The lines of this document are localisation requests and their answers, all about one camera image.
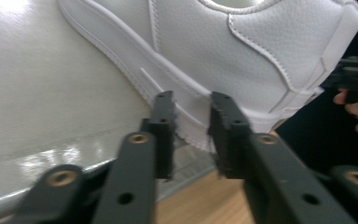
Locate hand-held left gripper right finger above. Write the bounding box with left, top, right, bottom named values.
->
left=208, top=91, right=254, bottom=180

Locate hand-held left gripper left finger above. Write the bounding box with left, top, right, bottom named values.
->
left=140, top=90, right=177, bottom=181

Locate white sneaker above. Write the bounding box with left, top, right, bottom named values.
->
left=57, top=0, right=358, bottom=154

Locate metal two-tier shoe rack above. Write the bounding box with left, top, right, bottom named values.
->
left=0, top=0, right=218, bottom=224

